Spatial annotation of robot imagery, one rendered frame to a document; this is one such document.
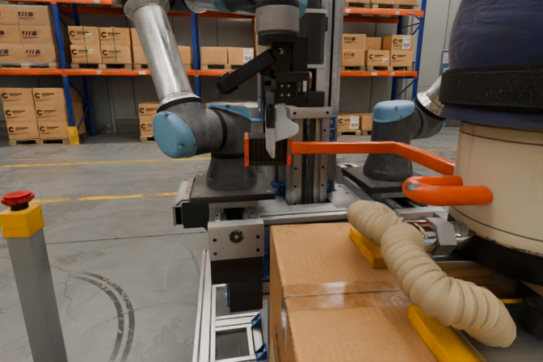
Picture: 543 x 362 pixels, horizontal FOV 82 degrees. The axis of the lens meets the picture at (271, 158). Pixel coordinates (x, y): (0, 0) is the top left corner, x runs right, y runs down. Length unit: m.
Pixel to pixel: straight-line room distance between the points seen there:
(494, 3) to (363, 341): 0.35
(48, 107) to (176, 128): 7.62
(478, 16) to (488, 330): 0.29
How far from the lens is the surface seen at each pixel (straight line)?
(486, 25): 0.39
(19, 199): 1.04
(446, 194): 0.38
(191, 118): 0.77
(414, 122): 1.03
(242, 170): 0.86
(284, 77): 0.55
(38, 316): 1.18
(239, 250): 0.80
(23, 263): 1.11
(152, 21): 0.89
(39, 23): 8.29
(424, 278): 0.32
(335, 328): 0.37
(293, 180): 1.00
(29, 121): 8.54
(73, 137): 8.08
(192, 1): 0.97
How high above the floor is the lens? 1.33
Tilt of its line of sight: 14 degrees down
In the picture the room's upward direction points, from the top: straight up
